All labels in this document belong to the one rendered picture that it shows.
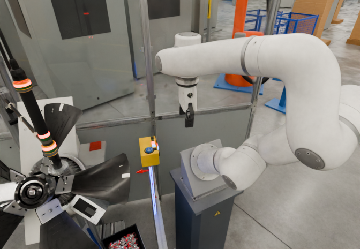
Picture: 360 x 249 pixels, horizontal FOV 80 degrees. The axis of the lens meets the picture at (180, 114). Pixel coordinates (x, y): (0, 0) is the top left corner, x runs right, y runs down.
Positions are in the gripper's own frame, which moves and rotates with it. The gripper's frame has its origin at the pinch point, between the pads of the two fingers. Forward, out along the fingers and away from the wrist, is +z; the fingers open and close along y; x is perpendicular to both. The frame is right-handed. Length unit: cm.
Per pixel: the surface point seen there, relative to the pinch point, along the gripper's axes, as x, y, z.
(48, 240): 57, -15, 37
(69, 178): 49, 3, 25
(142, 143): 18, 32, 36
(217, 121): -46, 71, 56
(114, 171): 31.0, 1.4, 23.5
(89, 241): 45, -13, 47
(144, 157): 17.3, 21.4, 37.5
